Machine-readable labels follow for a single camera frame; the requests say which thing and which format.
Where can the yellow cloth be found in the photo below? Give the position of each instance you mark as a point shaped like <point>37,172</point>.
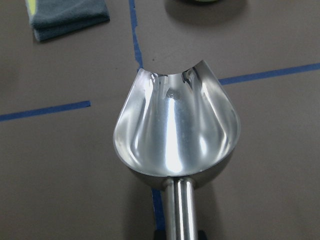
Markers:
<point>31,6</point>

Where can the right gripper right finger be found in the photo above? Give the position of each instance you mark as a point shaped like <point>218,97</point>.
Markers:
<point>202,235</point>

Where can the steel ice scoop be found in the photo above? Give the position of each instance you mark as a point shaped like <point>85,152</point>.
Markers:
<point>176,133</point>

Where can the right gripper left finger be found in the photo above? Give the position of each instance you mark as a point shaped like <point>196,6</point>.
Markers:
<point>159,234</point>

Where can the grey folded cloth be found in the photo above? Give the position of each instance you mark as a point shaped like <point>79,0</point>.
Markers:
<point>54,18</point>

